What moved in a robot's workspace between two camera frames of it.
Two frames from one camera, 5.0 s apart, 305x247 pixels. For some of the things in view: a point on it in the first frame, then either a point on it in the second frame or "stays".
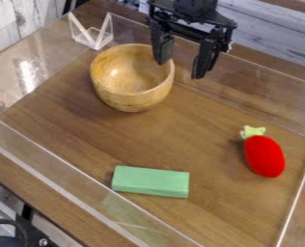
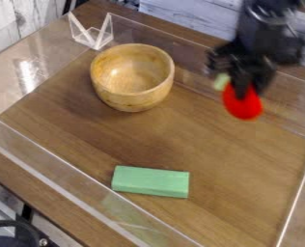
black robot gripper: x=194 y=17 -> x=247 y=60
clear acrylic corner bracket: x=94 y=37 stays
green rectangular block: x=150 y=181 stays
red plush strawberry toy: x=263 y=152 -> x=247 y=107
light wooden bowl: x=130 y=81 stays
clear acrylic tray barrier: x=181 y=131 stays
